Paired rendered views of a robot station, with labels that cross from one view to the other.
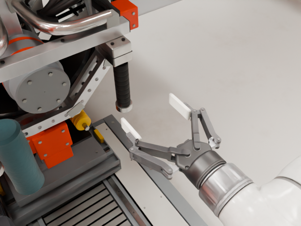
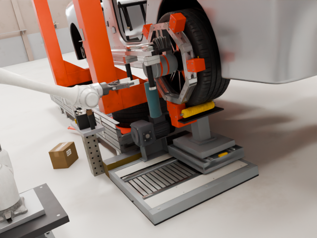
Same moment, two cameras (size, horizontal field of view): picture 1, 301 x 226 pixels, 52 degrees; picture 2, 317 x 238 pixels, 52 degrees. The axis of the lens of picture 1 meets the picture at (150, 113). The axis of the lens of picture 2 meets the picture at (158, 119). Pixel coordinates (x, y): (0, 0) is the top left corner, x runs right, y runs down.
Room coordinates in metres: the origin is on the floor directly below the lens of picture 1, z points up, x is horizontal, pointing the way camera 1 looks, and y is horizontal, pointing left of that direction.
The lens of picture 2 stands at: (0.94, -1.87, 1.16)
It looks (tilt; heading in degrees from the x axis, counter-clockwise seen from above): 17 degrees down; 101
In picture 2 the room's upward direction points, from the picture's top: 11 degrees counter-clockwise
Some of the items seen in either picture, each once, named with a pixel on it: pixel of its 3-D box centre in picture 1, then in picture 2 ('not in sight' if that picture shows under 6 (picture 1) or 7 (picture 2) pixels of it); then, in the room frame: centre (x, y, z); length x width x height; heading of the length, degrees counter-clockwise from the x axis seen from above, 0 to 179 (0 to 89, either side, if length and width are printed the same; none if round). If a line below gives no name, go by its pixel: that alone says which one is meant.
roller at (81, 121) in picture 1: (68, 104); (198, 109); (0.81, 0.31, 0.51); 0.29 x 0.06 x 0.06; 36
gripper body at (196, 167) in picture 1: (197, 160); (108, 87); (0.34, -0.09, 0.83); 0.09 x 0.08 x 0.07; 36
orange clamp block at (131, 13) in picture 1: (119, 16); (195, 65); (0.85, 0.09, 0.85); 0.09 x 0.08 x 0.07; 126
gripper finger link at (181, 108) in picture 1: (179, 106); (133, 82); (0.49, -0.07, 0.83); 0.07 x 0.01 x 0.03; 36
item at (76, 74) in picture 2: not in sight; (84, 68); (-0.75, 2.34, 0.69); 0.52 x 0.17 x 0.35; 36
